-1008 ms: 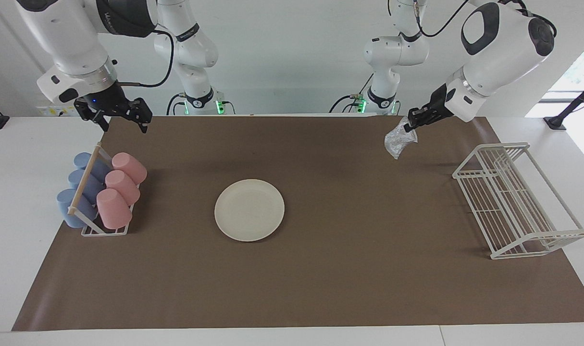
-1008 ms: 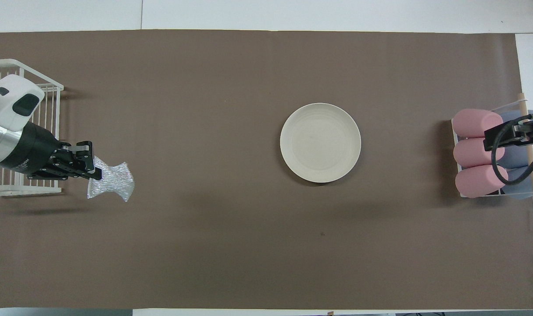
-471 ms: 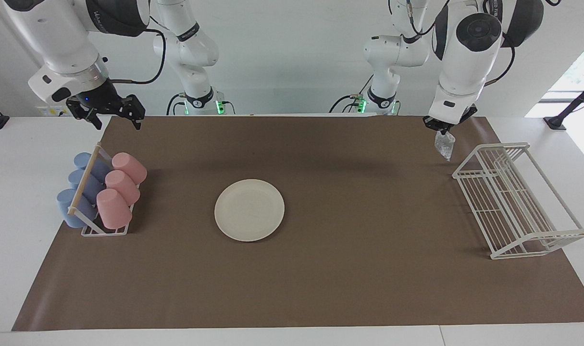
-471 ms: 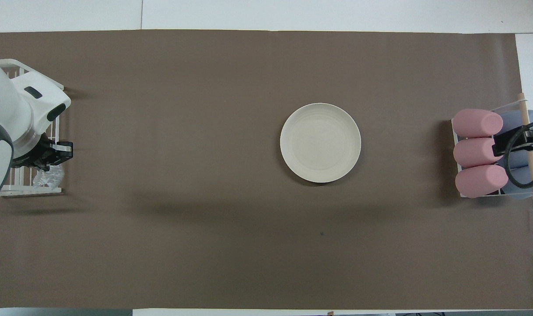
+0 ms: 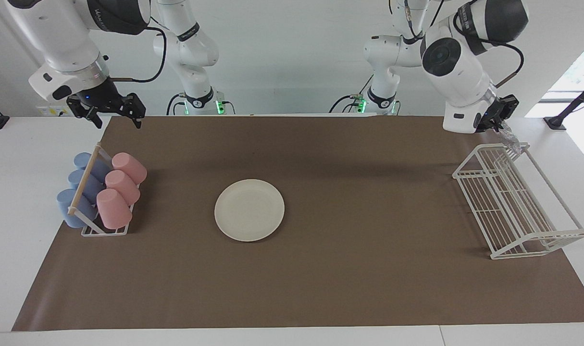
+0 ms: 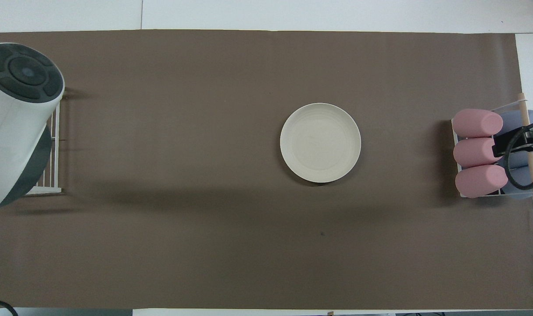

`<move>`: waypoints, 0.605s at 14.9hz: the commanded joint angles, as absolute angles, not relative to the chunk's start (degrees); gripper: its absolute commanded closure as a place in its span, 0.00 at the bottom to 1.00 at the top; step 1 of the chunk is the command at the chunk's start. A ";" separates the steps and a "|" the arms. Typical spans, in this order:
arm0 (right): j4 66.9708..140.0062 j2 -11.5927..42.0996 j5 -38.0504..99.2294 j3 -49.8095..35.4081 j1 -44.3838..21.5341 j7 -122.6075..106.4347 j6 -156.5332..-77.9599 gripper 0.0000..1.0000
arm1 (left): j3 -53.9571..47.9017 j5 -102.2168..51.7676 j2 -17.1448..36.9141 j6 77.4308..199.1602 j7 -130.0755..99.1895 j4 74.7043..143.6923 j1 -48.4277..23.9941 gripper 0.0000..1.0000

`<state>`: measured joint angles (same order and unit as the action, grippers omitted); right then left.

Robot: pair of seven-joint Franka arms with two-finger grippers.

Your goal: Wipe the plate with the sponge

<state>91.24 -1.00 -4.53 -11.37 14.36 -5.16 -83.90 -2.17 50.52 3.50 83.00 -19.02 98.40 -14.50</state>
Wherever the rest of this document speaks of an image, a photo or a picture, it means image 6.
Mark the pink plastic cup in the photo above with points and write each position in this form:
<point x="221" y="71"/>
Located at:
<point x="472" y="152"/>
<point x="479" y="181"/>
<point x="477" y="123"/>

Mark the cream round plate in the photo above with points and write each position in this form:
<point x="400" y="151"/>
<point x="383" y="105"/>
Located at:
<point x="320" y="143"/>

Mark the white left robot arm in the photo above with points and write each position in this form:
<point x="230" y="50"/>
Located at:
<point x="12" y="131"/>

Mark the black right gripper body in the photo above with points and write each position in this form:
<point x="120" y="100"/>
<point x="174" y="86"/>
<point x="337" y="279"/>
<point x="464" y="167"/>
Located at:
<point x="529" y="140"/>

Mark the blue plastic cup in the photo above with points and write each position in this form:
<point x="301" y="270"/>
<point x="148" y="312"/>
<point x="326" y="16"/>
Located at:
<point x="523" y="193"/>
<point x="520" y="160"/>
<point x="512" y="120"/>

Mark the brown table mat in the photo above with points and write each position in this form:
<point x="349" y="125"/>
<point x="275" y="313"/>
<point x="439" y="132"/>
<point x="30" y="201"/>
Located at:
<point x="205" y="109"/>

